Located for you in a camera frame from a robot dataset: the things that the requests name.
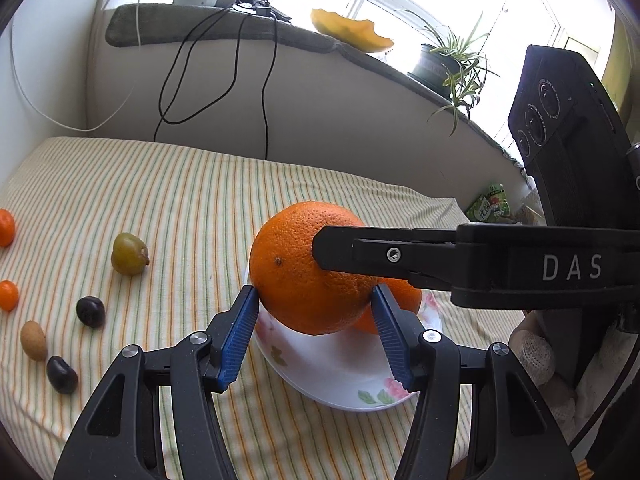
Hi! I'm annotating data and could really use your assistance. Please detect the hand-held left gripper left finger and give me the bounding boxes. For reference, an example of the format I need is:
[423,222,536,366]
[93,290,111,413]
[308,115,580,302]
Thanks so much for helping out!
[52,285,261,480]

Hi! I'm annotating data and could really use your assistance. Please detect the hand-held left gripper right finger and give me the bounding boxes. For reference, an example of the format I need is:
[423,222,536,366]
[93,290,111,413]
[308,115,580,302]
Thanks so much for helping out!
[370,284,576,480]

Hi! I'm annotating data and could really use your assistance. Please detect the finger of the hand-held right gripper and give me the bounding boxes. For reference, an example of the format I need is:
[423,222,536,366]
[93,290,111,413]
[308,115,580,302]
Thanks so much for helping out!
[311,224,458,292]

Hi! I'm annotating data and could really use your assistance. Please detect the white floral plate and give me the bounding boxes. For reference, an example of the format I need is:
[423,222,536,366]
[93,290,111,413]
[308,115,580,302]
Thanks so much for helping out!
[242,265,443,412]

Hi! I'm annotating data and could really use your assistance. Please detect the large orange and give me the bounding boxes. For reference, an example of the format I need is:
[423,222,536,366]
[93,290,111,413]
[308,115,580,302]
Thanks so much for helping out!
[248,201,381,336]

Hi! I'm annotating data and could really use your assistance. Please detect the small mandarin orange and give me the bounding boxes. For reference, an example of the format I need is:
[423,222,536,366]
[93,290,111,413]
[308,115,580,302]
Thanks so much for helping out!
[0,280,20,311]

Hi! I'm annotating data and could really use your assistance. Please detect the person's right hand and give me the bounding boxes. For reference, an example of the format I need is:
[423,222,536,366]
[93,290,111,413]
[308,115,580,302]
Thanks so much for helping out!
[510,310,578,443]

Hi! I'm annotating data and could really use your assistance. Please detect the green snack packet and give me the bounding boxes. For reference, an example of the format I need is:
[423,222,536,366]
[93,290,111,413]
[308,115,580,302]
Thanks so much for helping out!
[466,183,516,223]

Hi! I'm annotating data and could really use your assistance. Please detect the green plum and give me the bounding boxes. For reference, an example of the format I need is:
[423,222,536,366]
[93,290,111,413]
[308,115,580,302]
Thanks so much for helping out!
[111,232,150,276]

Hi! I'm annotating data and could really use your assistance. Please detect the dark grape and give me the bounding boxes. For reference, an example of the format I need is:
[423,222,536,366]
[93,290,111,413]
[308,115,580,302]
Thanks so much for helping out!
[76,296,106,329]
[46,355,79,395]

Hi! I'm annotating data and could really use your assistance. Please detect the striped bedsheet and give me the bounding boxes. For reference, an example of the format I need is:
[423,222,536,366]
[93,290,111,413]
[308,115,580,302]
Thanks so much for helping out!
[0,136,536,480]

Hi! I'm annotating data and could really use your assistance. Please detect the potted spider plant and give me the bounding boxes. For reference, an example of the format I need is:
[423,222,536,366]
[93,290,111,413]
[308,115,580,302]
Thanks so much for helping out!
[400,9,501,136]

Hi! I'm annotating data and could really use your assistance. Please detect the brown longan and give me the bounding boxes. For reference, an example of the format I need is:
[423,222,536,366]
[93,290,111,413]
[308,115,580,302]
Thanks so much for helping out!
[20,320,48,361]

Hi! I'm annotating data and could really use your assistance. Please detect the grey windowsill cover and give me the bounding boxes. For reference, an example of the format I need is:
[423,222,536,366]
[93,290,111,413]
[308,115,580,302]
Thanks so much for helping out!
[105,2,526,171]

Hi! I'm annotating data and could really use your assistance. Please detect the orange pumpkin slice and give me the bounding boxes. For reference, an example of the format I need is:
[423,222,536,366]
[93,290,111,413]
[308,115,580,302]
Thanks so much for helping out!
[310,8,394,53]

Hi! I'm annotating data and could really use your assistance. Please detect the black adapter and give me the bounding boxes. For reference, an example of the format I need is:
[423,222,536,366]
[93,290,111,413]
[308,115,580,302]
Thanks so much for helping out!
[252,2,291,23]

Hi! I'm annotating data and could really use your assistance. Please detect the straight black cable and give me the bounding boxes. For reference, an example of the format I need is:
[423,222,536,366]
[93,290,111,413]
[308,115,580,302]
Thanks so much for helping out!
[259,14,280,162]

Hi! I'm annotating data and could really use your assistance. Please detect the looped black cable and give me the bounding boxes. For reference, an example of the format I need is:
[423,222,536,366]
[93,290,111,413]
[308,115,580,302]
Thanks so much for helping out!
[153,7,251,144]

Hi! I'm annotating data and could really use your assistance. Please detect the white cable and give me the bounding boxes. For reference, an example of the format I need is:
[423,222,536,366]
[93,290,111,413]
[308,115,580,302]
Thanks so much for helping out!
[9,0,161,132]

